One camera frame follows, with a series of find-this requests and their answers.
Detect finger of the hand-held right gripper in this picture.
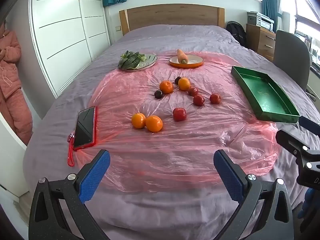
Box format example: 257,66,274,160
276,129,320,161
299,116,320,139

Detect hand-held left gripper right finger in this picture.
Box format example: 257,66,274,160
213,149,294,240

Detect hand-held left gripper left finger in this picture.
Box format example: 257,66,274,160
29,149,111,240

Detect green tray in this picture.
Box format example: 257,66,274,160
230,65,301,123

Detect orange mandarin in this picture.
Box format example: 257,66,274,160
178,77,191,91
131,113,147,129
145,115,163,133
159,80,174,94

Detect person's right hand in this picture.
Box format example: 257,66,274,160
298,188,316,227

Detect smartphone in red case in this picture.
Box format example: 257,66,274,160
72,106,97,151

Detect pink plastic sheet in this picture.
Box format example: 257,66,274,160
75,51,284,193

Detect grey chair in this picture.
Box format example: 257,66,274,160
272,29,313,92

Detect wooden dresser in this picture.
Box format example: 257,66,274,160
246,24,277,60

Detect white printer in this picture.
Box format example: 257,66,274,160
257,14,274,32

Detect window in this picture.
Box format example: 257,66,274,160
281,0,320,63

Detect bok choy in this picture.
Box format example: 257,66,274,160
118,50,147,70

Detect black backpack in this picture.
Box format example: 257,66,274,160
226,21,247,47

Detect orange plate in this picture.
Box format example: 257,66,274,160
169,54,204,69

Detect patterned grey plate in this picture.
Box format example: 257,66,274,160
119,54,158,72

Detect carrot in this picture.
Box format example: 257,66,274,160
176,49,188,64

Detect white wardrobe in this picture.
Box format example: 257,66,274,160
29,0,111,97

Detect wooden headboard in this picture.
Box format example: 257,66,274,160
119,4,225,37

